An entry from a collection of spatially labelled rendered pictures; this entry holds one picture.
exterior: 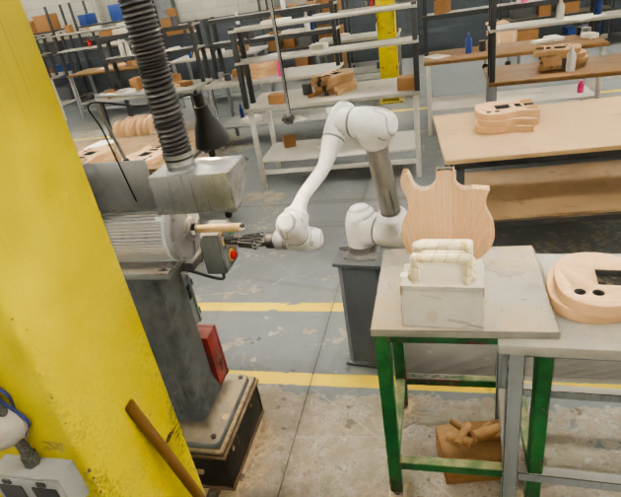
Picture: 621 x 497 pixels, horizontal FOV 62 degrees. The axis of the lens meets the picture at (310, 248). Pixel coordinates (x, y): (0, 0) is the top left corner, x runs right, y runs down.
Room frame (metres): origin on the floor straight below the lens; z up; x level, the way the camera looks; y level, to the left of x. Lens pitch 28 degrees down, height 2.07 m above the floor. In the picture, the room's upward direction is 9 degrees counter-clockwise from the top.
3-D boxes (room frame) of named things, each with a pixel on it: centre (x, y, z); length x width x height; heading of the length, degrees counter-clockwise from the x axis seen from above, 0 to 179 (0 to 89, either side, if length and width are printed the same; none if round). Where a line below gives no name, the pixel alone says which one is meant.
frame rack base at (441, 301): (1.46, -0.43, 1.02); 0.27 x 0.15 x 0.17; 71
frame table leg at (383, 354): (1.48, -0.20, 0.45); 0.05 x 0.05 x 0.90; 74
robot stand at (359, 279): (2.42, -0.28, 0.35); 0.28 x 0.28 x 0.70; 66
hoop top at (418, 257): (1.42, -0.41, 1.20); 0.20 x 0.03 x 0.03; 70
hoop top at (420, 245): (1.49, -0.44, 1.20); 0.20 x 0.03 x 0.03; 70
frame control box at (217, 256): (2.11, 0.49, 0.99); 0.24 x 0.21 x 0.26; 74
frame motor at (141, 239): (1.91, 0.64, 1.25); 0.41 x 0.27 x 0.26; 74
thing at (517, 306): (1.64, -0.54, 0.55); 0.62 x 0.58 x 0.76; 74
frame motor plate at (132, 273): (1.92, 0.70, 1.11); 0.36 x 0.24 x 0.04; 74
